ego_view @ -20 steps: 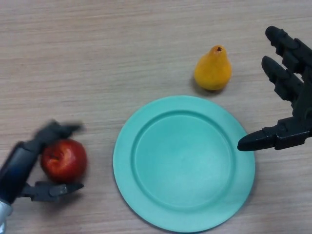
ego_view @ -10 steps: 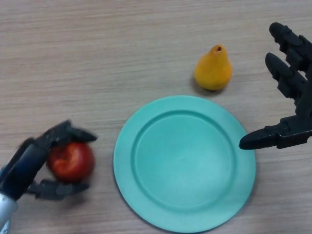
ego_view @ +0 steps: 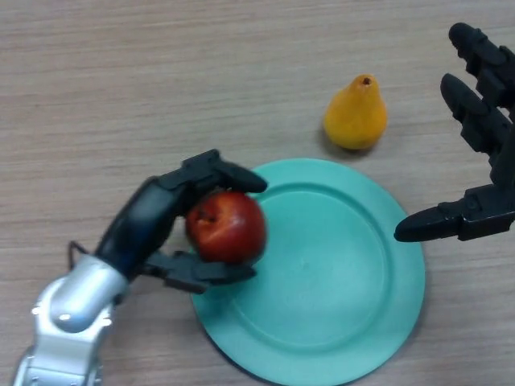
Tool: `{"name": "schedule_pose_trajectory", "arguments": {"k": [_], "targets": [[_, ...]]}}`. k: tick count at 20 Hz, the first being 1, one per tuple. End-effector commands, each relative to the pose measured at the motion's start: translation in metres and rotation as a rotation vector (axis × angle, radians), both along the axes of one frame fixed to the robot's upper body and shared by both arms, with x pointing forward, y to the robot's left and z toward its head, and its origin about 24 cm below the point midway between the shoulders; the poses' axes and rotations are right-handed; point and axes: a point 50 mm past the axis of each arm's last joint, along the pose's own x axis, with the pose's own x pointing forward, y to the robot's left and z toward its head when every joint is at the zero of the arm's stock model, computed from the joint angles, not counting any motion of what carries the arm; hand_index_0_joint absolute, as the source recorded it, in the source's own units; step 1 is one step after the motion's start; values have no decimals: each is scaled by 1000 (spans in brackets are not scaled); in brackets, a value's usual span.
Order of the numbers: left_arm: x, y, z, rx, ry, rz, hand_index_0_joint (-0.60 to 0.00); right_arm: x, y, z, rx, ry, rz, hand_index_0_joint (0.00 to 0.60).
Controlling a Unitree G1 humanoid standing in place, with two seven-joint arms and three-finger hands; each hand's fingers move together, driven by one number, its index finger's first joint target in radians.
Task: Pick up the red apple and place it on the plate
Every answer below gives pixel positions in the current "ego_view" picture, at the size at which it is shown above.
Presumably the green round plate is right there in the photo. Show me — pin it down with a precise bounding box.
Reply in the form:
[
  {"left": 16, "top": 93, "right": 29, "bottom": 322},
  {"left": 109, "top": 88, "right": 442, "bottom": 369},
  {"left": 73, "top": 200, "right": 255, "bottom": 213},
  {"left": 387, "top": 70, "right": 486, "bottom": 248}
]
[{"left": 188, "top": 158, "right": 426, "bottom": 386}]

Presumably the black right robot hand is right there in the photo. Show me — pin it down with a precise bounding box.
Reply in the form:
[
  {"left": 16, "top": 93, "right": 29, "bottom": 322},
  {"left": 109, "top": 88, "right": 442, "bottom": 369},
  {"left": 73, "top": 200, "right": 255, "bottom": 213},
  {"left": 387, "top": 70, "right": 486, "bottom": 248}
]
[{"left": 393, "top": 23, "right": 515, "bottom": 243}]

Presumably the red apple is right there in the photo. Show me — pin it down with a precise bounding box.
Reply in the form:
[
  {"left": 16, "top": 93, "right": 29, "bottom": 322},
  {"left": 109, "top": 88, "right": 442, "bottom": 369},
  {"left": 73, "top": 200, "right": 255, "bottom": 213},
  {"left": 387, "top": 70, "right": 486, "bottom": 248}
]
[{"left": 184, "top": 191, "right": 267, "bottom": 265}]

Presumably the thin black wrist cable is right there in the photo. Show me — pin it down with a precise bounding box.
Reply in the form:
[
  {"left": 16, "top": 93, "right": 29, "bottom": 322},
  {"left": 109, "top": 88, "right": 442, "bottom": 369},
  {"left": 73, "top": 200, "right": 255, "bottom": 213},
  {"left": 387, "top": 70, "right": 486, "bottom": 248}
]
[{"left": 66, "top": 240, "right": 97, "bottom": 278}]

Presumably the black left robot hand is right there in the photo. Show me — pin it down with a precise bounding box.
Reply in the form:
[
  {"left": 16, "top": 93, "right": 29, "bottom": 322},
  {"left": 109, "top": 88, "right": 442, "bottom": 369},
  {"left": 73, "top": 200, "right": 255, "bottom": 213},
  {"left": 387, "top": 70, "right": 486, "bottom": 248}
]
[{"left": 94, "top": 149, "right": 269, "bottom": 294}]

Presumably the yellow pear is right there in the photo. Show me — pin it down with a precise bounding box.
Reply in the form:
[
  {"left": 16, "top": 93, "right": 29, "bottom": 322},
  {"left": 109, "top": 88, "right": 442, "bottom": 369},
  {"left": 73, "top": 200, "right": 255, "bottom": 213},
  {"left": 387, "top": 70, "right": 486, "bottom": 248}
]
[{"left": 323, "top": 73, "right": 389, "bottom": 150}]

